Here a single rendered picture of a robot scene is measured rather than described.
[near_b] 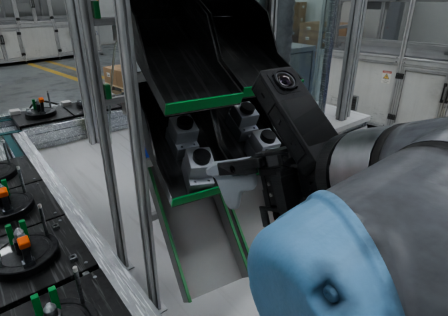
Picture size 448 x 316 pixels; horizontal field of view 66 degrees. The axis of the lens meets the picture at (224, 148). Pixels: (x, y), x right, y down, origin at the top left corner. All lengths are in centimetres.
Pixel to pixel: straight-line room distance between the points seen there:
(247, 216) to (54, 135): 122
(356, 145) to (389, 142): 3
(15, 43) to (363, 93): 776
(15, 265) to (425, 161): 82
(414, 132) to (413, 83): 406
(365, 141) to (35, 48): 963
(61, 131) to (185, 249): 121
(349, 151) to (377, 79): 416
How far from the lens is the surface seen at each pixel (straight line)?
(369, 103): 450
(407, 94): 435
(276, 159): 34
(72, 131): 182
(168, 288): 92
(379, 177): 17
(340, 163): 27
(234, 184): 40
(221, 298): 88
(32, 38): 976
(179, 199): 58
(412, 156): 19
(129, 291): 80
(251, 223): 79
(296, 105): 34
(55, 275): 86
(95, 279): 82
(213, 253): 73
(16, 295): 85
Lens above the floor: 151
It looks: 24 degrees down
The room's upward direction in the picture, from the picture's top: straight up
